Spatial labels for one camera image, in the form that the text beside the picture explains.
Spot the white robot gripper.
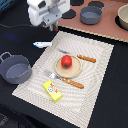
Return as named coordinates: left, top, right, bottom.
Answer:
left=27, top=0, right=70, bottom=31

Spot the red toy tomato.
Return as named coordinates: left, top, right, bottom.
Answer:
left=61, top=55, right=72, bottom=69

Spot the grey toy pot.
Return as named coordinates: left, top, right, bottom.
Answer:
left=0, top=52, right=32, bottom=84

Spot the grey toy saucepan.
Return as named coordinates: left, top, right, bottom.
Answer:
left=80, top=4, right=115, bottom=25

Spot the round wooden plate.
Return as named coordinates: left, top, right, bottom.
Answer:
left=55, top=56, right=82, bottom=78

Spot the brown toy stove board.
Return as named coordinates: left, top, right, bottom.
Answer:
left=59, top=0, right=128, bottom=42

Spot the beige bowl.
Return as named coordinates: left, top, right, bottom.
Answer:
left=118, top=4, right=128, bottom=30

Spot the yellow butter box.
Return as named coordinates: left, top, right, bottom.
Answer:
left=43, top=80, right=62, bottom=102

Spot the beige woven placemat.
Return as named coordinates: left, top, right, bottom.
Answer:
left=13, top=31, right=113, bottom=128

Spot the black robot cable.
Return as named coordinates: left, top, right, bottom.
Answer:
left=0, top=21, right=34, bottom=30

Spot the wooden handled toy knife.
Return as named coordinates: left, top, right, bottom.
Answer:
left=57, top=49, right=96, bottom=63

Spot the wooden handled toy fork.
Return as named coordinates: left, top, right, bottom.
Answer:
left=43, top=70, right=84, bottom=89

